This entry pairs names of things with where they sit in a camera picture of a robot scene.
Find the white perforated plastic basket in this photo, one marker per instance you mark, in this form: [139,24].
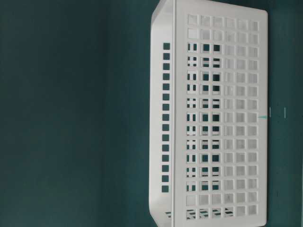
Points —
[208,115]

